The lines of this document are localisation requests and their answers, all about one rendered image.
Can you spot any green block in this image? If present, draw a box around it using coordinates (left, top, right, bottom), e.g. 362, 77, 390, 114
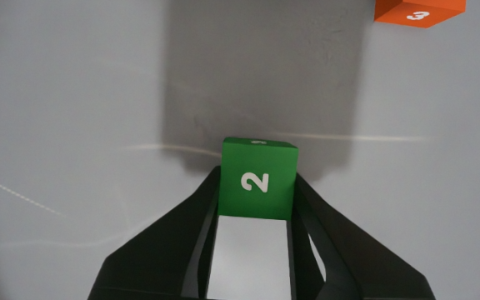
217, 137, 299, 221

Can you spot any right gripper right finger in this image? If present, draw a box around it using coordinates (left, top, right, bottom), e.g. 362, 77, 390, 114
286, 172, 437, 300

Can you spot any orange block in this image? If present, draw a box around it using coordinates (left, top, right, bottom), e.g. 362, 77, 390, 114
374, 0, 467, 28

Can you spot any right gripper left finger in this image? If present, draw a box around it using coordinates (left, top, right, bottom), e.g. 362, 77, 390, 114
92, 166, 221, 298

